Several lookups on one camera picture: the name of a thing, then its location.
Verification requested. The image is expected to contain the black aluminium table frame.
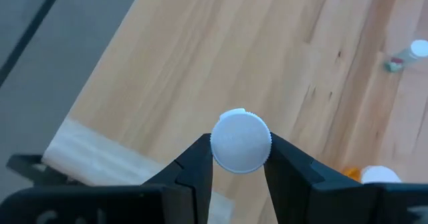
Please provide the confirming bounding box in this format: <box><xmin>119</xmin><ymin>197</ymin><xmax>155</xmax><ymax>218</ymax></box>
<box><xmin>5</xmin><ymin>153</ymin><xmax>84</xmax><ymax>187</ymax></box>

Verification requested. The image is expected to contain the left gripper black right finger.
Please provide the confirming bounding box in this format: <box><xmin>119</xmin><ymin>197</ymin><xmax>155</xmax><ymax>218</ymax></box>
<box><xmin>263</xmin><ymin>132</ymin><xmax>428</xmax><ymax>224</ymax></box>

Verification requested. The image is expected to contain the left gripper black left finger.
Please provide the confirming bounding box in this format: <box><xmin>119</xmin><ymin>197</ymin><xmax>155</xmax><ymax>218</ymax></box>
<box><xmin>0</xmin><ymin>132</ymin><xmax>215</xmax><ymax>224</ymax></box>

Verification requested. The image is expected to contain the large orange medicine bottle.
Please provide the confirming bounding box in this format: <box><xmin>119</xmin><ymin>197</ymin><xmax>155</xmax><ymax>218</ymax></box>
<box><xmin>342</xmin><ymin>165</ymin><xmax>402</xmax><ymax>185</ymax></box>

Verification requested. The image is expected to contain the pink medicine bottle white cap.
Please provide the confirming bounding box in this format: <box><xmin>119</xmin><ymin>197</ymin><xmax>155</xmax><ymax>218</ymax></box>
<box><xmin>209</xmin><ymin>108</ymin><xmax>273</xmax><ymax>175</ymax></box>

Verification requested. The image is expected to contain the green medicine bottle white cap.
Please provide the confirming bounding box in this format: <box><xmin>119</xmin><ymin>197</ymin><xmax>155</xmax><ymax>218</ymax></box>
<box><xmin>383</xmin><ymin>39</ymin><xmax>428</xmax><ymax>73</ymax></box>

